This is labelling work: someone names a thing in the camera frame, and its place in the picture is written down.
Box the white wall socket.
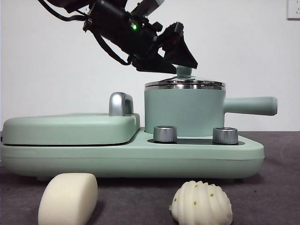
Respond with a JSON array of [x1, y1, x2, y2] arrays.
[[286, 0, 300, 20]]

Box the glass pot lid green knob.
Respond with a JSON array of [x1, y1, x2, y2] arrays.
[[144, 66, 226, 87]]

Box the silver griddle lid handle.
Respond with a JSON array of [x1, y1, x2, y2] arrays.
[[109, 92, 135, 117]]

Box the ridged white bun green specks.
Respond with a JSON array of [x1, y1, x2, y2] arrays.
[[169, 180, 233, 225]]

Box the green breakfast maker base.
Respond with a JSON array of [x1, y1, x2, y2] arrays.
[[0, 127, 265, 182]]

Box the smooth white steamed bun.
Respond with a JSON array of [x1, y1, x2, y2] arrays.
[[38, 172, 98, 225]]

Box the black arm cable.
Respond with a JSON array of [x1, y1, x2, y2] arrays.
[[38, 0, 91, 23], [93, 31, 132, 67]]

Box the green pot with side handle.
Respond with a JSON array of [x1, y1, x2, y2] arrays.
[[143, 84, 278, 138]]

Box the silver control knob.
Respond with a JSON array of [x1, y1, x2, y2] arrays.
[[212, 127, 239, 145], [153, 126, 178, 143]]

